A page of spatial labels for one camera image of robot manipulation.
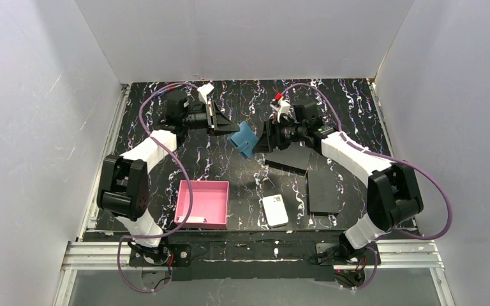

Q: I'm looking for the blue leather card holder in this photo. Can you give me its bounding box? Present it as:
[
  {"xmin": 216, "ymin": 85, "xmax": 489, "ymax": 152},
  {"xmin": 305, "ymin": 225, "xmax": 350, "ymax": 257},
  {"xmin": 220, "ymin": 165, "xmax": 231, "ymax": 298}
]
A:
[{"xmin": 229, "ymin": 121, "xmax": 258, "ymax": 159}]

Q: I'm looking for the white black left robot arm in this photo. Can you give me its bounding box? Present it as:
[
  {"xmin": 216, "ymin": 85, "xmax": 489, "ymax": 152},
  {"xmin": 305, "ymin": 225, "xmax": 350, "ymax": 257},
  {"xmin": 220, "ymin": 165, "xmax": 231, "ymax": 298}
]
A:
[{"xmin": 96, "ymin": 84, "xmax": 239, "ymax": 265}]

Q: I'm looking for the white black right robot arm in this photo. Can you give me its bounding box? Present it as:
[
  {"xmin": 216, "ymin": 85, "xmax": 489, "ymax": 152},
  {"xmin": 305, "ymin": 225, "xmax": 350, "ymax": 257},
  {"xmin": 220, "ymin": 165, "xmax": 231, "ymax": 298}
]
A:
[{"xmin": 253, "ymin": 101, "xmax": 424, "ymax": 264}]

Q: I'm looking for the flat black rectangular box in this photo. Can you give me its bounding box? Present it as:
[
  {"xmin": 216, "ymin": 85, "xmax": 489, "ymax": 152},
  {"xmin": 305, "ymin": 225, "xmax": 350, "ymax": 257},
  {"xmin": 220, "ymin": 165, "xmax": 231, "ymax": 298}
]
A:
[{"xmin": 306, "ymin": 170, "xmax": 342, "ymax": 216}]

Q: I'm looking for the white small box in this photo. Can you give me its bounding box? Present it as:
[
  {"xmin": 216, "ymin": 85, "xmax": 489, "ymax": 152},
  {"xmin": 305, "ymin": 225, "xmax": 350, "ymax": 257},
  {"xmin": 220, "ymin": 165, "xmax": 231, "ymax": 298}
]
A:
[{"xmin": 262, "ymin": 194, "xmax": 289, "ymax": 228}]

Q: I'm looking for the pink plastic tray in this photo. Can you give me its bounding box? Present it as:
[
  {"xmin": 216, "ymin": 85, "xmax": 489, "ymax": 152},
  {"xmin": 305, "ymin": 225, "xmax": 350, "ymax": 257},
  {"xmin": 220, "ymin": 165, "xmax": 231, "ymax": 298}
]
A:
[{"xmin": 174, "ymin": 180, "xmax": 229, "ymax": 230}]

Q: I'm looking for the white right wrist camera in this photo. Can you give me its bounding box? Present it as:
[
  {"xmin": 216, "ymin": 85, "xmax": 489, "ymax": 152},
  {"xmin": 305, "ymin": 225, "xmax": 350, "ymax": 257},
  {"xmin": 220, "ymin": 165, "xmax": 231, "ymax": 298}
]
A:
[{"xmin": 270, "ymin": 93, "xmax": 291, "ymax": 122}]

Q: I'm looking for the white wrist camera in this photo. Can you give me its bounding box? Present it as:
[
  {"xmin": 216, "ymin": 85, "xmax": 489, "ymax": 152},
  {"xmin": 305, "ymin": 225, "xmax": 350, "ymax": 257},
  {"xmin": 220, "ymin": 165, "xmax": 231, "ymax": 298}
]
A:
[
  {"xmin": 197, "ymin": 83, "xmax": 214, "ymax": 105},
  {"xmin": 270, "ymin": 93, "xmax": 291, "ymax": 122}
]

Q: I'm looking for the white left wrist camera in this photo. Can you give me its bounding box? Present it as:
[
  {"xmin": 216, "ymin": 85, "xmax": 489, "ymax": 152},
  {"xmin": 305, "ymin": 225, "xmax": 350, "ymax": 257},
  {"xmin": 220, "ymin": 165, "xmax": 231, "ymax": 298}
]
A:
[{"xmin": 197, "ymin": 83, "xmax": 214, "ymax": 105}]

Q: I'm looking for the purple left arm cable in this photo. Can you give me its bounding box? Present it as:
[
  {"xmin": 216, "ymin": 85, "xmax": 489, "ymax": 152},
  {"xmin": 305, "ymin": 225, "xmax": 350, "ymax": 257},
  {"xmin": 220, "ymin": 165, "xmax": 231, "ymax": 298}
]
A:
[{"xmin": 117, "ymin": 82, "xmax": 204, "ymax": 295}]

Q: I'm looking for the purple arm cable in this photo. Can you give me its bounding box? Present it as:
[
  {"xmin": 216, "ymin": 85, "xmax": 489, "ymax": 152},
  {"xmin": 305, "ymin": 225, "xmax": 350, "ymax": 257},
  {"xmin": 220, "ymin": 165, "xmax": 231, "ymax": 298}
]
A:
[
  {"xmin": 117, "ymin": 82, "xmax": 204, "ymax": 295},
  {"xmin": 279, "ymin": 82, "xmax": 454, "ymax": 292}
]

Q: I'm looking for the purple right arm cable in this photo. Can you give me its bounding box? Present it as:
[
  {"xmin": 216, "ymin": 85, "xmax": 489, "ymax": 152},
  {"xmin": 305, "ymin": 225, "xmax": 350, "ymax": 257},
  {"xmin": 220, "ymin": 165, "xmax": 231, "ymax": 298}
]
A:
[{"xmin": 279, "ymin": 82, "xmax": 454, "ymax": 292}]

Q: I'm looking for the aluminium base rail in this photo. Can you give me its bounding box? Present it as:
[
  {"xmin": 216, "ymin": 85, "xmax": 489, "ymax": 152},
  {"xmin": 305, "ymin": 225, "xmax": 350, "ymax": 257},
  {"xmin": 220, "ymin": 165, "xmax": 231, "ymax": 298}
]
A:
[{"xmin": 53, "ymin": 239, "xmax": 455, "ymax": 305}]

